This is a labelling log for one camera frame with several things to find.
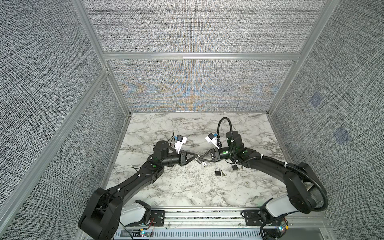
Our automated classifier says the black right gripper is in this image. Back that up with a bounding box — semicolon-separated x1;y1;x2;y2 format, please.
198;147;236;163

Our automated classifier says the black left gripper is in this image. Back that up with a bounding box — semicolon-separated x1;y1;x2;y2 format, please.
162;151;198;169

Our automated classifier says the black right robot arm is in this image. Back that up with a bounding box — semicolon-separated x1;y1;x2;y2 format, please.
205;131;329;218

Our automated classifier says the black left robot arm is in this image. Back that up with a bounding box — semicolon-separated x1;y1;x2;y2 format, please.
78;141;198;240

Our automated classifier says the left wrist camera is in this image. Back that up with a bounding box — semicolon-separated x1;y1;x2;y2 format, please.
174;135;187;154

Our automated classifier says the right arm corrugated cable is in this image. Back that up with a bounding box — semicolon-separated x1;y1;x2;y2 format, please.
216;116;329;212

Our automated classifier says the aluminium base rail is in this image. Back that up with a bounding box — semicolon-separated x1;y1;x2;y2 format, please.
79;207;331;230

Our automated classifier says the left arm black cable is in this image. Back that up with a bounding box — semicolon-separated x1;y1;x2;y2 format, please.
113;206;136;240

